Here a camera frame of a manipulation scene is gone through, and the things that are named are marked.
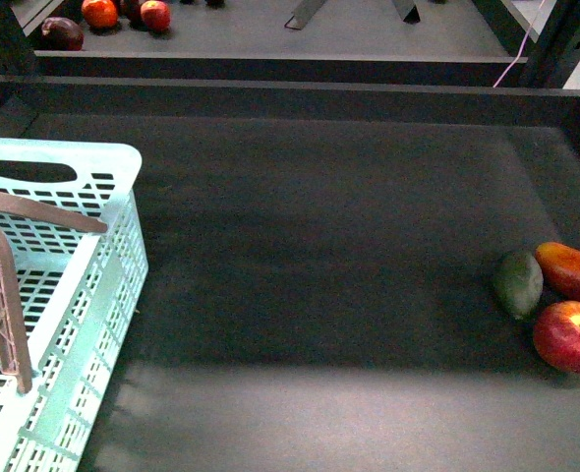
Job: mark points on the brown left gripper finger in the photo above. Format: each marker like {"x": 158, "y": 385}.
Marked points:
{"x": 31, "y": 209}
{"x": 14, "y": 351}

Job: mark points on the light blue plastic basket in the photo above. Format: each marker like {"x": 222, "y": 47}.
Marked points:
{"x": 78, "y": 290}

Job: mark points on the red yellow apple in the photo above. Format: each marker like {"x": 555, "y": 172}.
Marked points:
{"x": 556, "y": 336}

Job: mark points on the small red apple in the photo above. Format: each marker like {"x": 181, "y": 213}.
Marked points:
{"x": 156, "y": 16}

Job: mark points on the dark purple eggplant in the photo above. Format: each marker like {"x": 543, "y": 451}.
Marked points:
{"x": 60, "y": 33}

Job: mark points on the orange red tomato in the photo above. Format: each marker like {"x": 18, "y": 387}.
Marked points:
{"x": 100, "y": 14}

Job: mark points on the dark red plum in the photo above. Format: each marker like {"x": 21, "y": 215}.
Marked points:
{"x": 131, "y": 9}

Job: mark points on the black rear display tray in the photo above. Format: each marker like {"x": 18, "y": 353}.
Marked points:
{"x": 455, "y": 43}

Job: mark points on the black display tray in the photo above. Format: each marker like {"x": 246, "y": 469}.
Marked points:
{"x": 318, "y": 295}
{"x": 455, "y": 43}

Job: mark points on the black front display tray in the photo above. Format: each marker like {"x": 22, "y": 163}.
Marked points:
{"x": 318, "y": 295}

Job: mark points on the flat black divider strip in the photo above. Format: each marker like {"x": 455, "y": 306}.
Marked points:
{"x": 303, "y": 13}

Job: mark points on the black triangular divider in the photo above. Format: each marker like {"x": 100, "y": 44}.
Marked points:
{"x": 407, "y": 11}

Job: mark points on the green avocado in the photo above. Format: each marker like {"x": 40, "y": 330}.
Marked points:
{"x": 518, "y": 283}

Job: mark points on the red orange mango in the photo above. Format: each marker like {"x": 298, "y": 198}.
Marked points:
{"x": 560, "y": 265}

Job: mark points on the black perforated shelf post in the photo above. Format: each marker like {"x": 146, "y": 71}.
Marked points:
{"x": 556, "y": 53}

